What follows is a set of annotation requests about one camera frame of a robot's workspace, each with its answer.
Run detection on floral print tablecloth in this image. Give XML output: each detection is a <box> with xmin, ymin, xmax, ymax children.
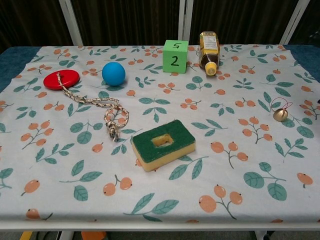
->
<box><xmin>0</xmin><ymin>44</ymin><xmax>320</xmax><ymax>224</ymax></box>

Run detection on small gold bell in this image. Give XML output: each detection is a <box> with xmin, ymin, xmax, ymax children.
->
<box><xmin>270</xmin><ymin>96</ymin><xmax>294</xmax><ymax>123</ymax></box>

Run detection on blue ball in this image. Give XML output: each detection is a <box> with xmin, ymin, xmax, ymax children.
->
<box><xmin>101</xmin><ymin>61</ymin><xmax>126</xmax><ymax>87</ymax></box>

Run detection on dark pleated curtain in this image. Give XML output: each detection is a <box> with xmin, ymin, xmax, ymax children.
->
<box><xmin>189</xmin><ymin>0</ymin><xmax>300</xmax><ymax>46</ymax></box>
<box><xmin>0</xmin><ymin>0</ymin><xmax>74</xmax><ymax>55</ymax></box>
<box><xmin>70</xmin><ymin>0</ymin><xmax>185</xmax><ymax>47</ymax></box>
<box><xmin>287</xmin><ymin>0</ymin><xmax>320</xmax><ymax>47</ymax></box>

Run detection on green numbered cube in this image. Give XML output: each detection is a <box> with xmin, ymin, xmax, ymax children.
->
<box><xmin>162</xmin><ymin>39</ymin><xmax>189</xmax><ymax>74</ymax></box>

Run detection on honey bottle yellow cap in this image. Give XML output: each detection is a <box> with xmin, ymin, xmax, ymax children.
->
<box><xmin>198</xmin><ymin>30</ymin><xmax>222</xmax><ymax>77</ymax></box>

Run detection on green yellow sponge with hole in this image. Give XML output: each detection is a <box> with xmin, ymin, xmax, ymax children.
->
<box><xmin>131</xmin><ymin>119</ymin><xmax>197</xmax><ymax>173</ymax></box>

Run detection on white frame post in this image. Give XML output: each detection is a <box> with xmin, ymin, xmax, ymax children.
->
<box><xmin>177</xmin><ymin>0</ymin><xmax>195</xmax><ymax>46</ymax></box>
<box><xmin>58</xmin><ymin>0</ymin><xmax>84</xmax><ymax>47</ymax></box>
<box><xmin>279</xmin><ymin>0</ymin><xmax>311</xmax><ymax>46</ymax></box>

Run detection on red round disc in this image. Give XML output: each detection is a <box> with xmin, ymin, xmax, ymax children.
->
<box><xmin>43</xmin><ymin>69</ymin><xmax>81</xmax><ymax>91</ymax></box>

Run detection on braided beige rope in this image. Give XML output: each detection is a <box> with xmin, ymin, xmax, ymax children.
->
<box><xmin>56</xmin><ymin>72</ymin><xmax>130</xmax><ymax>143</ymax></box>

